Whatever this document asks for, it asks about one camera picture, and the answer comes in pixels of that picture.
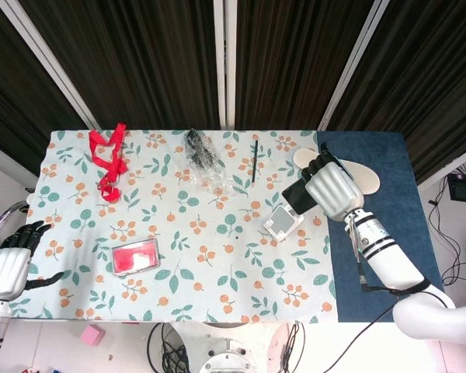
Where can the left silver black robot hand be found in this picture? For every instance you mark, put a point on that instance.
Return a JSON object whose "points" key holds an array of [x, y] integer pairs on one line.
{"points": [[4, 272]]}

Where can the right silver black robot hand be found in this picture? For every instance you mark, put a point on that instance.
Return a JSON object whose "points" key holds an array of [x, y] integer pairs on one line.
{"points": [[336, 190]]}

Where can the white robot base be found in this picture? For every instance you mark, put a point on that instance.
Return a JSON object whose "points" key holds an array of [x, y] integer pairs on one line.
{"points": [[225, 349]]}

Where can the white plastic holder tray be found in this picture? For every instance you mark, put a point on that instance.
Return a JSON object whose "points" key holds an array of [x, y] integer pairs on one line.
{"points": [[281, 225]]}

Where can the white shoe insole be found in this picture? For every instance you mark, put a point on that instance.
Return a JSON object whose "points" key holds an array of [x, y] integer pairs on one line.
{"points": [[367, 178]]}

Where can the blue felt table mat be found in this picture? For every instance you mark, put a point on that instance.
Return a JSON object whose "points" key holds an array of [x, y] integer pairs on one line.
{"points": [[392, 167]]}

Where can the black pencil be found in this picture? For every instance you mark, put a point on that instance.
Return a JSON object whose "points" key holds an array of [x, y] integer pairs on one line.
{"points": [[254, 163]]}

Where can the pink foam cube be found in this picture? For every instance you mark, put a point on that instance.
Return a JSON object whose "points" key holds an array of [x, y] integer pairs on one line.
{"points": [[93, 336]]}

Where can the black monitor device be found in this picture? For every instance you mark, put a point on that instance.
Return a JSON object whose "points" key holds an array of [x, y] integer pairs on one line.
{"points": [[464, 190]]}

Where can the red card in clear case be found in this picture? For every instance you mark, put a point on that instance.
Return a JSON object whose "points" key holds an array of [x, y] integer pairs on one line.
{"points": [[134, 258]]}

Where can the crumpled clear plastic bag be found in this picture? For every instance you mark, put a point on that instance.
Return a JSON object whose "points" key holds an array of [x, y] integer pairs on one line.
{"points": [[202, 155]]}

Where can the floral fruit print tablecloth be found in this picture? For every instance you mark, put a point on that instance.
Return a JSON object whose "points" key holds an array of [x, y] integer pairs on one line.
{"points": [[217, 272]]}

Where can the black pleated curtain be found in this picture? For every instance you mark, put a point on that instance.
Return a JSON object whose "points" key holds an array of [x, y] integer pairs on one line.
{"points": [[140, 58]]}

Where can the metal chair rail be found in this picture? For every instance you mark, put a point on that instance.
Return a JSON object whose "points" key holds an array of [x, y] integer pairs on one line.
{"points": [[4, 217]]}

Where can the white frame post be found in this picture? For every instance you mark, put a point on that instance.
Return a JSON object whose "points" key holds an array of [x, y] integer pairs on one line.
{"points": [[353, 64], [219, 62], [49, 62]]}

